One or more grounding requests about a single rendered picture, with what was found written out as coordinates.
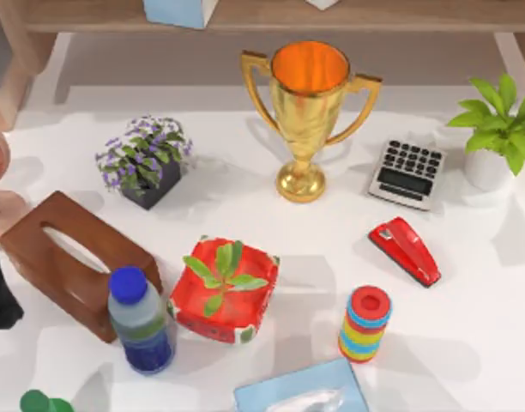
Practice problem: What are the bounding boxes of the gold trophy cup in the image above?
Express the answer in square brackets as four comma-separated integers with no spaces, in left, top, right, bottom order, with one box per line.
[239,40,383,204]

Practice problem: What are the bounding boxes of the green plant in red pot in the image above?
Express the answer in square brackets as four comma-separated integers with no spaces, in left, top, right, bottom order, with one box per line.
[166,234,281,345]

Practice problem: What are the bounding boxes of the purple flowers in black pot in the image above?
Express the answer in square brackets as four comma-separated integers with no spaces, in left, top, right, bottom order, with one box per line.
[94,114,195,211]

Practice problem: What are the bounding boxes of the silver calculator with black keys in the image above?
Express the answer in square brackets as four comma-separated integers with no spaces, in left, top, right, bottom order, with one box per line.
[367,137,447,212]

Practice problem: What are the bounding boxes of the red stapler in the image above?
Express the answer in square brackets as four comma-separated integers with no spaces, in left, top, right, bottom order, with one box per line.
[367,216,443,289]

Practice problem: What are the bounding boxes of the stack of coloured rings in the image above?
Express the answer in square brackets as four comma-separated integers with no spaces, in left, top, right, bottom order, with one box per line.
[337,285,393,365]

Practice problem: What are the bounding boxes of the clear bottle with blue cap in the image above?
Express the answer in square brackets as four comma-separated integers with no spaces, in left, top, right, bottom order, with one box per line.
[106,266,177,375]

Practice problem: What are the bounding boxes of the wooden open shelf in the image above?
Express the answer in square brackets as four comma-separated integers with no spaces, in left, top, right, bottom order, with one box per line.
[0,0,525,130]

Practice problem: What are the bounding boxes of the light blue tissue box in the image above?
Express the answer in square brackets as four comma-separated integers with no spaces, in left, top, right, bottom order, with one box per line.
[232,357,370,412]

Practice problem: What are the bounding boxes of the brown wooden tissue box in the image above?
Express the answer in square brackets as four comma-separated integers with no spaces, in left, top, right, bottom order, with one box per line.
[0,191,164,343]

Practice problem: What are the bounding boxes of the blue and white box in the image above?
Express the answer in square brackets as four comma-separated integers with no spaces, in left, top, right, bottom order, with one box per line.
[142,0,219,30]

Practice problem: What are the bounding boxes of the green plant in white pot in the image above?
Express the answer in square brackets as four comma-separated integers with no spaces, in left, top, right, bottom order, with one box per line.
[445,73,525,192]

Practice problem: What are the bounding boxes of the green bottle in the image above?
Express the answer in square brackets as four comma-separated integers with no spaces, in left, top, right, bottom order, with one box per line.
[19,388,75,412]

